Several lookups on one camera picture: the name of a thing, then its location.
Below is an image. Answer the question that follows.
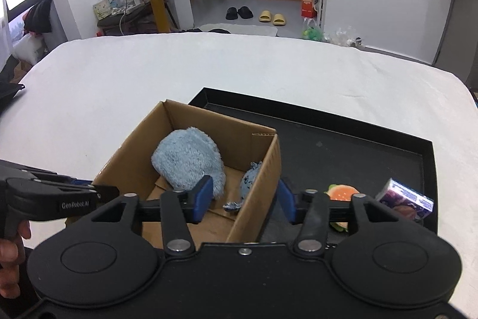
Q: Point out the purple tissue pack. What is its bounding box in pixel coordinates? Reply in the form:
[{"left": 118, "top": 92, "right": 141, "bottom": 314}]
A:
[{"left": 374, "top": 178, "right": 435, "bottom": 222}]

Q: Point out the black shallow tray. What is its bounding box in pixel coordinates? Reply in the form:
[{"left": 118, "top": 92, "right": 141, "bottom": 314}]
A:
[{"left": 188, "top": 87, "right": 438, "bottom": 252}]

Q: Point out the large blue plush toy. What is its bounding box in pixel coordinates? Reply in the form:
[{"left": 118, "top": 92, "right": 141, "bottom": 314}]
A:
[{"left": 151, "top": 128, "right": 226, "bottom": 201}]

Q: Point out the brown cardboard box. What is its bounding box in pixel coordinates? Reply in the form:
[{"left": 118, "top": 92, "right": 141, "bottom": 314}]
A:
[{"left": 65, "top": 99, "right": 281, "bottom": 250}]

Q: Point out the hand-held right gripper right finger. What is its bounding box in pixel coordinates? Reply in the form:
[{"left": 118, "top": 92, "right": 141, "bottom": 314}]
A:
[{"left": 278, "top": 178, "right": 424, "bottom": 255}]

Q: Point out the person's left hand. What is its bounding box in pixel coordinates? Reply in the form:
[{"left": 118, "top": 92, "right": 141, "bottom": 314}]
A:
[{"left": 0, "top": 220, "right": 32, "bottom": 299}]

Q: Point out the orange cardboard box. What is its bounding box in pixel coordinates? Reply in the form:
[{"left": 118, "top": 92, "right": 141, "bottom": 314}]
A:
[{"left": 301, "top": 0, "right": 320, "bottom": 18}]

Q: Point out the burger plush toy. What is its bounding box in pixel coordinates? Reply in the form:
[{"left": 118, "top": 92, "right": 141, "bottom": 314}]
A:
[{"left": 327, "top": 184, "right": 362, "bottom": 233}]

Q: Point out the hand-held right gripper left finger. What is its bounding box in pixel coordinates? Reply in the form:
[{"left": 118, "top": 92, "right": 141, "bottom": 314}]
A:
[{"left": 91, "top": 175, "right": 214, "bottom": 255}]

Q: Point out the clear plastic bag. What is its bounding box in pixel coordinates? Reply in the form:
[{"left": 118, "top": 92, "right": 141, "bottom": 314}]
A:
[{"left": 329, "top": 26, "right": 364, "bottom": 50}]

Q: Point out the green plastic bag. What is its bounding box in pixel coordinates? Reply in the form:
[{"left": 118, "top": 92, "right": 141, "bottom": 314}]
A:
[{"left": 302, "top": 18, "right": 324, "bottom": 41}]

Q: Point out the pale floor rug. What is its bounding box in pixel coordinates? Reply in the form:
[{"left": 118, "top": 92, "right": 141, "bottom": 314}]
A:
[{"left": 196, "top": 23, "right": 279, "bottom": 37}]

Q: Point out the pile of household clutter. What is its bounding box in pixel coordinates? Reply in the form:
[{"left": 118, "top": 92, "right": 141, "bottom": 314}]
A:
[{"left": 93, "top": 0, "right": 176, "bottom": 37}]

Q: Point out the small blue plush toy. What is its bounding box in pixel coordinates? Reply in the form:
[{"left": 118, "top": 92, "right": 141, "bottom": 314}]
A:
[{"left": 223, "top": 161, "right": 264, "bottom": 216}]

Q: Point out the black bag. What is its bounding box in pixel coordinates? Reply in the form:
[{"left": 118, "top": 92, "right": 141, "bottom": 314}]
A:
[{"left": 0, "top": 55, "right": 27, "bottom": 99}]

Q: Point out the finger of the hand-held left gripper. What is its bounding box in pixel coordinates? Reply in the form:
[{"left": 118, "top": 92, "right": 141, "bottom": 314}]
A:
[
  {"left": 35, "top": 173, "right": 96, "bottom": 190},
  {"left": 90, "top": 184, "right": 120, "bottom": 202}
]

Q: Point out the black cushion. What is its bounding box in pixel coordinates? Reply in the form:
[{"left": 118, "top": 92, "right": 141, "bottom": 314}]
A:
[{"left": 23, "top": 0, "right": 53, "bottom": 35}]

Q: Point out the grey door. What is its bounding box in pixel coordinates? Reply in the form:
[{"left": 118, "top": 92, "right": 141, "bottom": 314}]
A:
[{"left": 431, "top": 0, "right": 478, "bottom": 91}]

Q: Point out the black clothes pile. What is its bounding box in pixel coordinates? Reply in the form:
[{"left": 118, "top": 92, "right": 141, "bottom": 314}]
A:
[{"left": 179, "top": 28, "right": 230, "bottom": 35}]

